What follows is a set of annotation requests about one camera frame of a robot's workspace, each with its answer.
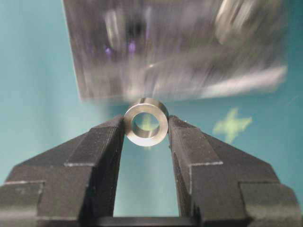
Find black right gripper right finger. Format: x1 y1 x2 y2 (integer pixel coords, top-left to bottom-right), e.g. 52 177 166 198
169 116 303 227

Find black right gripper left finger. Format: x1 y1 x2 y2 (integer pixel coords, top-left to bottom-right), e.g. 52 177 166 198
0 116 125 227

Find green tape cross mark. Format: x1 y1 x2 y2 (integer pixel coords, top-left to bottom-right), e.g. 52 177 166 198
213 108 253 144

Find grey metal base block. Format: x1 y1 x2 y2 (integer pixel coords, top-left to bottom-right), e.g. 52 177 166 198
63 0 289 102

